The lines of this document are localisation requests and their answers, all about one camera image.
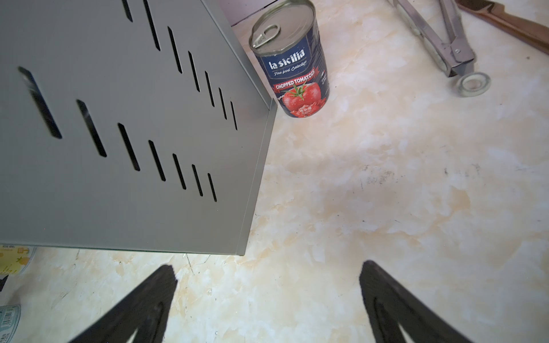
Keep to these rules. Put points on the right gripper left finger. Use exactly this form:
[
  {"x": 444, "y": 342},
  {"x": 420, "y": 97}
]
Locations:
[{"x": 141, "y": 316}]

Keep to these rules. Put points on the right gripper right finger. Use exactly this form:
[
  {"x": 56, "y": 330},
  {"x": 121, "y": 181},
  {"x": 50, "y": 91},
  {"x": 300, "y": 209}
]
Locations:
[{"x": 392, "y": 310}]

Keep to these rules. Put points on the teal label can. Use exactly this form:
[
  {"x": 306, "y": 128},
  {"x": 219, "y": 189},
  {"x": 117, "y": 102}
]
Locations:
[{"x": 9, "y": 321}]

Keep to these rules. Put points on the yellow label can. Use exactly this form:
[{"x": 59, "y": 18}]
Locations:
[{"x": 15, "y": 259}]

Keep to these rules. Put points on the grey metal cabinet box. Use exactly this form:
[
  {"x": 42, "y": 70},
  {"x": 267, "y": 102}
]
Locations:
[{"x": 129, "y": 125}]

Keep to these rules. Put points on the red tomato can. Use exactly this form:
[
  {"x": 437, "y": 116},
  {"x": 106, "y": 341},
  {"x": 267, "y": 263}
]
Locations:
[{"x": 286, "y": 42}]

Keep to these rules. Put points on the metal tongs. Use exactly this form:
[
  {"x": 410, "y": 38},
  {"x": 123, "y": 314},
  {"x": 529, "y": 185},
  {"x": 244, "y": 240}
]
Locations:
[{"x": 455, "y": 57}]

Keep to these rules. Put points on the wooden handled knife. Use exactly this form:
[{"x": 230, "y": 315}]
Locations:
[{"x": 529, "y": 32}]

